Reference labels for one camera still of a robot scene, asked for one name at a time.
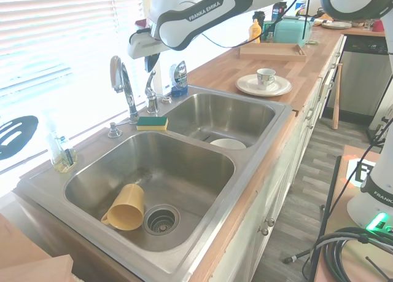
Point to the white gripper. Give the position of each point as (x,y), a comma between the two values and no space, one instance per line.
(144,44)

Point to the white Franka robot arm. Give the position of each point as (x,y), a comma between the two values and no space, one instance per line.
(196,21)

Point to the chrome faucet spout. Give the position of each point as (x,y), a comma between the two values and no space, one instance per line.
(129,91)

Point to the blue dish soap bottle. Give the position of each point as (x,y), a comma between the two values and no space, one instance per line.
(179,79)

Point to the yellow green sponge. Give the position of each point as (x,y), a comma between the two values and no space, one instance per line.
(152,124)

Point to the chrome soap dispenser pump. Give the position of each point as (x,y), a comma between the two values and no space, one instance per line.
(114,131)

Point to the stainless steel double sink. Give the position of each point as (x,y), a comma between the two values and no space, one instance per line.
(184,134)

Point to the white dinner plate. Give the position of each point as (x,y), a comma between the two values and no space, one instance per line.
(245,86)

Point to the yellow squeeze bottle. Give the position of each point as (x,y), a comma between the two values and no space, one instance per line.
(254,33)

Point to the white window blinds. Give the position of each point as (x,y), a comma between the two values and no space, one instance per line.
(46,33)

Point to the white ceramic bowl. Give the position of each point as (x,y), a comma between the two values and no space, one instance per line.
(228,144)

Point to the white patterned teacup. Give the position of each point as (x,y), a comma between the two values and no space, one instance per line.
(265,79)

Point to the black bottle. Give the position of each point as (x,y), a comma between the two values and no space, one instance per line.
(258,16)

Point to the wooden serving tray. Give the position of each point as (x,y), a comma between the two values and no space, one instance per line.
(270,54)

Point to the clear yellow soap bottle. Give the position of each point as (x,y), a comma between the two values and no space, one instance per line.
(63,159)

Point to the teal toaster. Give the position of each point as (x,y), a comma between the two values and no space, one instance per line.
(290,30)

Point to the black oval slotted object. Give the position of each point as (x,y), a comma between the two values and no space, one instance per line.
(21,122)

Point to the yellow plastic mug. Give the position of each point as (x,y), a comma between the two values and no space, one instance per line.
(126,208)

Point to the white wipes canister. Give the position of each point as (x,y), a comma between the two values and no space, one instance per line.
(299,5)

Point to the perforated metal drain strainer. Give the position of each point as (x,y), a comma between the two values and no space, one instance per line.
(161,220)

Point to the stacked white plates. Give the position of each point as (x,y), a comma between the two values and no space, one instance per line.
(336,25)

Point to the white kitchen cabinets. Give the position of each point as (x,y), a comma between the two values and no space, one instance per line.
(276,202)

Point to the stainless steel dishwasher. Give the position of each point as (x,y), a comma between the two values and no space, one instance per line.
(356,79)

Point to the red cup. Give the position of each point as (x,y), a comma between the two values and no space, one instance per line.
(378,25)

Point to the black white fiducial marker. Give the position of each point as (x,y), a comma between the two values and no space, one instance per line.
(356,168)

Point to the wooden board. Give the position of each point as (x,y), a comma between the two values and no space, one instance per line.
(27,257)

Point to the black camera stand pole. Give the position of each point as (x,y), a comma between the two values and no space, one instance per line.
(330,196)

